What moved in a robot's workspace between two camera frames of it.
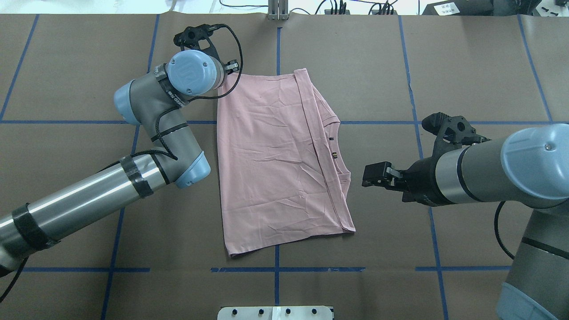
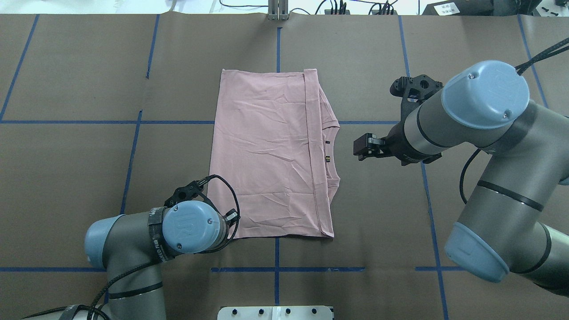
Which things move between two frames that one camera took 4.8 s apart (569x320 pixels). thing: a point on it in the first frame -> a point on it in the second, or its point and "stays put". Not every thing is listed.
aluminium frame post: [278, 10] stays put
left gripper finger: [229, 71] -> [232, 221]
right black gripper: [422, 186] -> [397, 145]
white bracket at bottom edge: [275, 313] stays put
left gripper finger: [232, 64] -> [231, 214]
